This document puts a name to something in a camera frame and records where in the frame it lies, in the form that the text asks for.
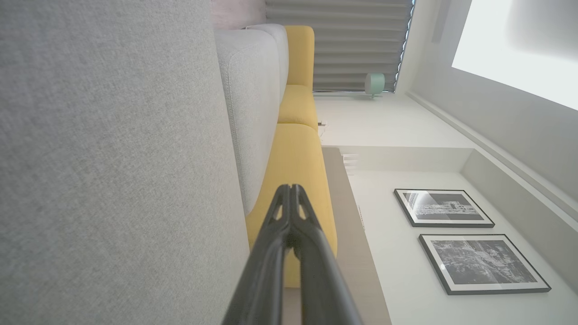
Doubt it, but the black framed picture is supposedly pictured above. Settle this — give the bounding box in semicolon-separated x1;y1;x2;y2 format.
394;189;495;228
419;234;552;296

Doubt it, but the long yellow sofa back cushion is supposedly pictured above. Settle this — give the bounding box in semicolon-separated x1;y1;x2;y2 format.
246;123;338;289

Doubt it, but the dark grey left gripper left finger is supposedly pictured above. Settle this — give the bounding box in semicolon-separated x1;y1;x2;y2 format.
221;183;294;325

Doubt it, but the light wood ledge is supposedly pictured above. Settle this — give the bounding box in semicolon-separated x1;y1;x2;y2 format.
282;147;392;325

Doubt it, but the short yellow sofa back cushion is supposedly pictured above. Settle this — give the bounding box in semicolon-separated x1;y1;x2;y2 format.
278;84;319;131

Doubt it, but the mint green floor lamp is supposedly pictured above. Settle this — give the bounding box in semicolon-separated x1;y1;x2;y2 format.
314;73;386;100

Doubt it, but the white ribbed object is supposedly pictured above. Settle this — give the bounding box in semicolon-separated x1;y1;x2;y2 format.
341;153;360;176

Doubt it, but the grey pleated curtain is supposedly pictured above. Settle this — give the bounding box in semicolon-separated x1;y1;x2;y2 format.
266;0;414;93

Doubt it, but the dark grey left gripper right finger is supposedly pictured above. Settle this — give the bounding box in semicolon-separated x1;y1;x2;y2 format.
292;183;363;325

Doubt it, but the grey sofa seat cushion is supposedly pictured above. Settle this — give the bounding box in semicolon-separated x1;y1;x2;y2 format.
246;23;289;102
214;29;284;216

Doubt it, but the large grey sofa seat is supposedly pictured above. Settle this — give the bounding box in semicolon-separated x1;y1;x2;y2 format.
0;0;251;325

